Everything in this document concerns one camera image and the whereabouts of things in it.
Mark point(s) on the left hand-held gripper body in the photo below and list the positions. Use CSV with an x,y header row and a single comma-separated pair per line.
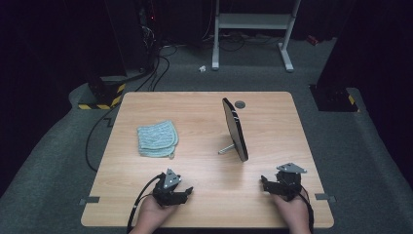
x,y
170,180

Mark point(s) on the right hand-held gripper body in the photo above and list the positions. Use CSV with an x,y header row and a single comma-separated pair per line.
x,y
289,182

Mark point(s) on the light green fluffy cloth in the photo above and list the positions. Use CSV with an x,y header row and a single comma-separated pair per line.
x,y
157,139

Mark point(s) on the black oval stand mirror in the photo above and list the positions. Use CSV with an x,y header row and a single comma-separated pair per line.
x,y
236,130

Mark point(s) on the person's right hand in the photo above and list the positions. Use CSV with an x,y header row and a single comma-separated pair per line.
x,y
295,211

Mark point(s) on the person's left hand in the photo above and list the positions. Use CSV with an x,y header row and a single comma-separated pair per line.
x,y
152,213

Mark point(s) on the grey round table grommet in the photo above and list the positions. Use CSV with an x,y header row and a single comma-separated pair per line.
x,y
240,104

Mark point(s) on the black yellow striped pillar base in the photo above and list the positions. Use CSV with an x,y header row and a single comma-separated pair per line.
x,y
334,100
105,97

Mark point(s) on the small white scrap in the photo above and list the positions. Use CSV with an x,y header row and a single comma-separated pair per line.
x,y
202,68

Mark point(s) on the small red object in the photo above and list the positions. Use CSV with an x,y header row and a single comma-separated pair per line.
x,y
312,40

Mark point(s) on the dark equipment tower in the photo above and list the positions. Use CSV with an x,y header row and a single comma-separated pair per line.
x,y
130,32

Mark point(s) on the white metal stand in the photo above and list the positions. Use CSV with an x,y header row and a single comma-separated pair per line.
x,y
253,21

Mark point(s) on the grey table edge bracket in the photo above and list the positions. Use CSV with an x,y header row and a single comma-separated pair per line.
x,y
323,197
90,200

